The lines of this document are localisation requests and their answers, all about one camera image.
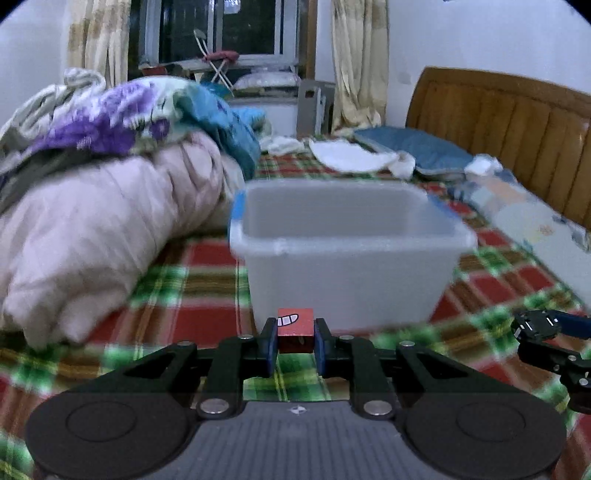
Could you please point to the wooden headboard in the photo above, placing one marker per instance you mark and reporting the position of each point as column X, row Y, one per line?
column 508, row 134

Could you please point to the pink quilt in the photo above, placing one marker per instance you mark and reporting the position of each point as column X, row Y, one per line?
column 106, row 230

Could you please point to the white rumpled cloth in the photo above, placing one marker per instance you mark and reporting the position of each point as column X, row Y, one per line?
column 282, row 145

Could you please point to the long cartoon printed pillow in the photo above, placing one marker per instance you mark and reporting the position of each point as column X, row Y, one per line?
column 535, row 221

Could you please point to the red pot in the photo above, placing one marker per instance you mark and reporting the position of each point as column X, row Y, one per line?
column 152, row 70

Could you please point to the window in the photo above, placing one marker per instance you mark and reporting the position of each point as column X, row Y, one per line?
column 249, row 27

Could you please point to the folding stool with red seat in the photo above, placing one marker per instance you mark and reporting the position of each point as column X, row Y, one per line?
column 219, row 57

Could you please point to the grey cardboard board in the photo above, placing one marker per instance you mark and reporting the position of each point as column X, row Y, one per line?
column 311, row 110

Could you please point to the white pillow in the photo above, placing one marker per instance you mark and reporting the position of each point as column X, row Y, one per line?
column 268, row 81

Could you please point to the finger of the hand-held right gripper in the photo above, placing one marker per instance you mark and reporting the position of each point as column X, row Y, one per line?
column 572, row 369
column 577, row 325

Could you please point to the red printed cube block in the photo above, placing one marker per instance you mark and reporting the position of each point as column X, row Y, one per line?
column 295, row 325

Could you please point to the purple floral quilt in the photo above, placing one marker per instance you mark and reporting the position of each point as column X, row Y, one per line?
column 115, row 115

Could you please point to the white plastic storage container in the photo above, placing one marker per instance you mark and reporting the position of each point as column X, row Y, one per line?
column 351, row 272

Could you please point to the beige patterned curtain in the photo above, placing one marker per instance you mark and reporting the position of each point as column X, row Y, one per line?
column 360, row 64
column 99, row 41

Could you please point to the grey white patterned cloth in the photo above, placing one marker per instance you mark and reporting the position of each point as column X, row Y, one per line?
column 51, row 101

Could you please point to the white folded cloth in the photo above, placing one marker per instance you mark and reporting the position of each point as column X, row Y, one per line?
column 351, row 157

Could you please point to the white cabinet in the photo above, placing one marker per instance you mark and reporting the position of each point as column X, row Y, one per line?
column 277, row 115

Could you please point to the blue printed quilt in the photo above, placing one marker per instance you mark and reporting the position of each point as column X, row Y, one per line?
column 221, row 120

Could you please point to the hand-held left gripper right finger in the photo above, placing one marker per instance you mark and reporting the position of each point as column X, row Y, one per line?
column 321, row 350

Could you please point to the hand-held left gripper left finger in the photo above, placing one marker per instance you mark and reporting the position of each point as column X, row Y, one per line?
column 268, row 347

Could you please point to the blue pillow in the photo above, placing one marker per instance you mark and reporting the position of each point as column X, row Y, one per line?
column 411, row 147

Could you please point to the small white crumpled cloth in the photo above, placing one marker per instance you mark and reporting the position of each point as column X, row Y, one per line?
column 482, row 165

